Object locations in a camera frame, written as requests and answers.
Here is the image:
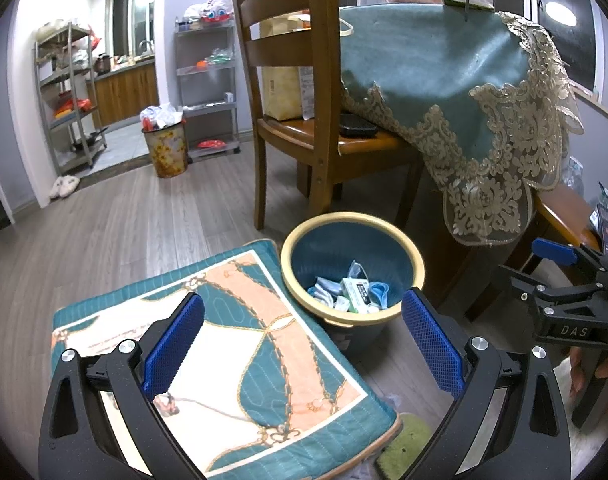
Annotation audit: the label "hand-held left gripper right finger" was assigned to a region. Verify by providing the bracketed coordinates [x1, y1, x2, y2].
[401, 286, 572, 480]

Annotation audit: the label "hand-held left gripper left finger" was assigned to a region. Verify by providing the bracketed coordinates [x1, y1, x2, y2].
[38, 291, 209, 480]

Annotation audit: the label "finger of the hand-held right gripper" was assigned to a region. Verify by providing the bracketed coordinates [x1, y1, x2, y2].
[493, 264, 608, 311]
[530, 238, 608, 286]

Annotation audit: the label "blue face mask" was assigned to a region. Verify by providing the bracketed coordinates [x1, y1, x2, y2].
[308, 277, 342, 306]
[366, 282, 391, 308]

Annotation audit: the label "white green medicine box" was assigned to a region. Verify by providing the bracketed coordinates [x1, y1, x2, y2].
[340, 277, 379, 313]

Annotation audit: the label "blue bin with yellow rim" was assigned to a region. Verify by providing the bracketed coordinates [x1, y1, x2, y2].
[281, 212, 425, 353]

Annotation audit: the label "person's right hand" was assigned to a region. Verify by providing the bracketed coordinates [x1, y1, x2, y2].
[568, 347, 608, 397]

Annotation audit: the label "wooden chair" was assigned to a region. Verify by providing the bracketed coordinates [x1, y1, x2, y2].
[504, 183, 602, 273]
[229, 0, 425, 231]

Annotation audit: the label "teal orange printed seat cushion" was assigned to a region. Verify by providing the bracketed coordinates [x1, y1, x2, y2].
[51, 240, 403, 480]

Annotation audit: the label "green fuzzy slipper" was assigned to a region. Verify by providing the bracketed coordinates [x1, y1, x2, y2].
[374, 412, 432, 480]

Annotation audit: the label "floral metal bin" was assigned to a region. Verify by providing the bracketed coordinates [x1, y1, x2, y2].
[141, 125, 189, 178]

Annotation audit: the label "teal lace-trimmed tablecloth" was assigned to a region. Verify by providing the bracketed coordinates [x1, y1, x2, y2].
[338, 4, 585, 247]

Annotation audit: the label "black wok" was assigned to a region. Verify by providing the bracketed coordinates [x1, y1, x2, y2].
[72, 127, 109, 152]

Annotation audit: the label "black phone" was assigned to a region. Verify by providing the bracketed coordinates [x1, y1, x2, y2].
[339, 114, 379, 137]

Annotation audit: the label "crumpled white plastic bags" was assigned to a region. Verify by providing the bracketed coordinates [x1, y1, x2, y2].
[140, 104, 185, 131]

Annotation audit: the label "wooden kitchen cabinet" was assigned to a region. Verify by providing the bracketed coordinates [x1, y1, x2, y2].
[92, 60, 161, 127]

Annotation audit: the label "red plastic bag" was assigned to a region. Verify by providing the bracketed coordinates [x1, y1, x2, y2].
[54, 100, 92, 117]

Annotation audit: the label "grey plastic trolley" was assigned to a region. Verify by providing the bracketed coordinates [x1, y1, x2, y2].
[174, 16, 242, 163]

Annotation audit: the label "metal shelf rack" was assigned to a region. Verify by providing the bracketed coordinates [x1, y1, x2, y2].
[34, 21, 109, 176]

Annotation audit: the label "yellow bag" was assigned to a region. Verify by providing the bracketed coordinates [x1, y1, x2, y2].
[260, 14, 305, 121]

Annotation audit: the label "window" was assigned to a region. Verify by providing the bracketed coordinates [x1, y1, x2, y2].
[108, 0, 155, 58]

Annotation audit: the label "white cartoon printed bag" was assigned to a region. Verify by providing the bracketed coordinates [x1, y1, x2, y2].
[184, 0, 235, 25]

